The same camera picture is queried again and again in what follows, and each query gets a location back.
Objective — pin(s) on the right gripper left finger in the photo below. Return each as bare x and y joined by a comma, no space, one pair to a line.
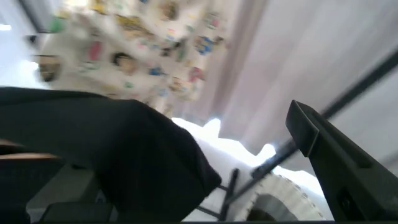
71,199

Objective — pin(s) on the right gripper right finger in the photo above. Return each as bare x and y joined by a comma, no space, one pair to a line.
351,174

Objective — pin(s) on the pink clothes hanger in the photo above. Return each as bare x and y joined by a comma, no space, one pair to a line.
28,156

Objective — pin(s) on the black garment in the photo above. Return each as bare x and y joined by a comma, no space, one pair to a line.
124,140

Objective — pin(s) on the cream printed garment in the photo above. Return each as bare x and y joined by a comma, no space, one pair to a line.
130,46

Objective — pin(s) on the white laundry basket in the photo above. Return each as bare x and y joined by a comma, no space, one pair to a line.
289,193

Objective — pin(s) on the black clothes rack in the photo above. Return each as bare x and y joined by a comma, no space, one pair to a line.
273,161

